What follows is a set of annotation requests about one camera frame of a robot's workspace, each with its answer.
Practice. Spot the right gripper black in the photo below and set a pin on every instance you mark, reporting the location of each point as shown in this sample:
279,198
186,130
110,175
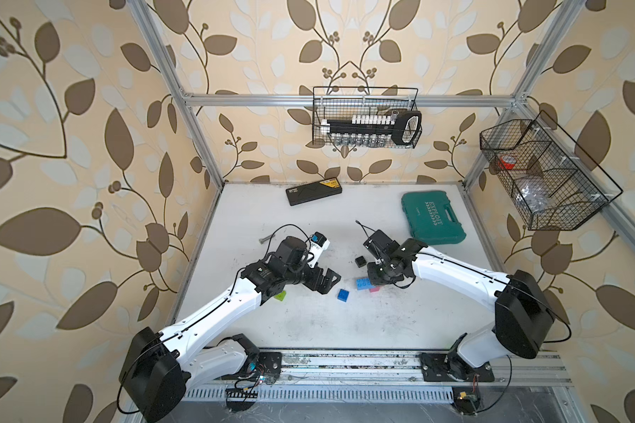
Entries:
375,280

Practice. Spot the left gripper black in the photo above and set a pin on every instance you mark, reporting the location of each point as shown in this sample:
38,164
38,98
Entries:
325,284

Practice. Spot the light blue long lego brick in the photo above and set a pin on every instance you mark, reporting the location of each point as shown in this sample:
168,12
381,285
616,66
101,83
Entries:
364,284

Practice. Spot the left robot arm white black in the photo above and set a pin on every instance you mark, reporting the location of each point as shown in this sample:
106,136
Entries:
160,366

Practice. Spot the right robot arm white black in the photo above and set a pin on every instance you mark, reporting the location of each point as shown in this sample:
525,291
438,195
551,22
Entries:
522,315

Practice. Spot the dark blue lego brick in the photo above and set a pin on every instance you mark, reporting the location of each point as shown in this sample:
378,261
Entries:
343,295

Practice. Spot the black lego brick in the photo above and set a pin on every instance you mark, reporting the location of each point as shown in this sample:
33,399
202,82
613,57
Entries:
360,261

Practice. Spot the green plastic tool case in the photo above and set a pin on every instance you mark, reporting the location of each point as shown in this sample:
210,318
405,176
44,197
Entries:
431,218

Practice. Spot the black yellow tool case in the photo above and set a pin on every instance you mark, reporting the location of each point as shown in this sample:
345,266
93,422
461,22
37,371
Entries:
309,192

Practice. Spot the black socket tool set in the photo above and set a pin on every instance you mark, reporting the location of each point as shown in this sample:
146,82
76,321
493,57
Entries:
401,129

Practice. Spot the clear plastic bag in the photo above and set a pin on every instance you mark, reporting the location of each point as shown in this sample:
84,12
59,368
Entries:
531,194

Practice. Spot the red tape roll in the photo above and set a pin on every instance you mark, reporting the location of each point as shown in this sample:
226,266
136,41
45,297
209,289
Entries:
507,162

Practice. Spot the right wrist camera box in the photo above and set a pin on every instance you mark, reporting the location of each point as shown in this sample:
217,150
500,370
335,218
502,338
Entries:
382,247

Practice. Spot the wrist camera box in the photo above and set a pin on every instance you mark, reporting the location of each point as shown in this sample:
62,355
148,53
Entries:
296,252
382,247

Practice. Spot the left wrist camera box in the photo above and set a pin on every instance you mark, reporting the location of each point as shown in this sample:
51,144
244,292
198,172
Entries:
296,252

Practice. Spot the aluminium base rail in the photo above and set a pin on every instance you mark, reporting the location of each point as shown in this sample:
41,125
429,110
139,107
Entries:
402,367

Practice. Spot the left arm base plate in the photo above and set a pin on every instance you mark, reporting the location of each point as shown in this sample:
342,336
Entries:
266,366

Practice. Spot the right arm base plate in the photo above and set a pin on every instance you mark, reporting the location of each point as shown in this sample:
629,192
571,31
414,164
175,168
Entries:
437,367

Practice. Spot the black wire basket centre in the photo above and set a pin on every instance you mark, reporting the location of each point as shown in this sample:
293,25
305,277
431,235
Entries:
343,102

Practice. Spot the black wire basket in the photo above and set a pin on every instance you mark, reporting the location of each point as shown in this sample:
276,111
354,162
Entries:
579,187
343,102

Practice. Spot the black wire basket right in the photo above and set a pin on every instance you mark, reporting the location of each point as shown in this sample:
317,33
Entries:
579,187

